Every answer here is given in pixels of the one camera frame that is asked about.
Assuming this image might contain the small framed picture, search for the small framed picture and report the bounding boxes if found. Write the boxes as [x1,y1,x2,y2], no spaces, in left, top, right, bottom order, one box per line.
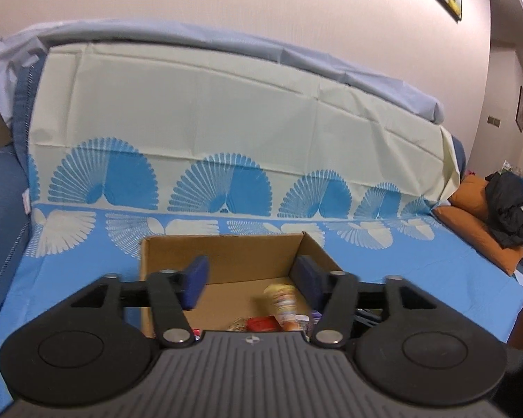
[515,86,523,133]

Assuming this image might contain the black jacket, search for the black jacket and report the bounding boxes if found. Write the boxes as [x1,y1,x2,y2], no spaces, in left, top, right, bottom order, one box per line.
[485,172,523,248]

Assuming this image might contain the clear bag of cookies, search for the clear bag of cookies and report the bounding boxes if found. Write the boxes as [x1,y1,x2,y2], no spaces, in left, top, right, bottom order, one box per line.
[227,317,247,332]

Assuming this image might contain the blue patterned sofa cover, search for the blue patterned sofa cover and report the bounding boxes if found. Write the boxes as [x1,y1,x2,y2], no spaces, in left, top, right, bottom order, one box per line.
[0,42,523,412]

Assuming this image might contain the green rice cracker packet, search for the green rice cracker packet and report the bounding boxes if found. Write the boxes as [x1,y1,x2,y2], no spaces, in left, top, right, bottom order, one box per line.
[263,284,301,331]

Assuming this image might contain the wall switch plate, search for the wall switch plate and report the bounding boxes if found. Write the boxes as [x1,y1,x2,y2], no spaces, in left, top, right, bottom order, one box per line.
[487,116,501,127]

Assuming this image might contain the orange cushion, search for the orange cushion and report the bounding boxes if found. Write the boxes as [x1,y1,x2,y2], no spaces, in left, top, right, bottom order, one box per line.
[433,175,523,276]

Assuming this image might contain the cardboard box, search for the cardboard box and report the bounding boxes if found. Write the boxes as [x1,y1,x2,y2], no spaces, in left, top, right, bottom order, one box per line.
[141,231,342,331]

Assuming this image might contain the red spicy strip packet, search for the red spicy strip packet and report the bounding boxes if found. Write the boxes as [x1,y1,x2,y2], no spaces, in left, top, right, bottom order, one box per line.
[247,315,282,332]

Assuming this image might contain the purple candy bar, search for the purple candy bar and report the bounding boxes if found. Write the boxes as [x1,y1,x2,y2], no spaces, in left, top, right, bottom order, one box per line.
[310,310,322,325]

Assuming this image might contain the grey-blue sheet on backrest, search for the grey-blue sheet on backrest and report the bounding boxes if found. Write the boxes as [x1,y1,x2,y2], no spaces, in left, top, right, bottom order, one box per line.
[0,18,447,126]

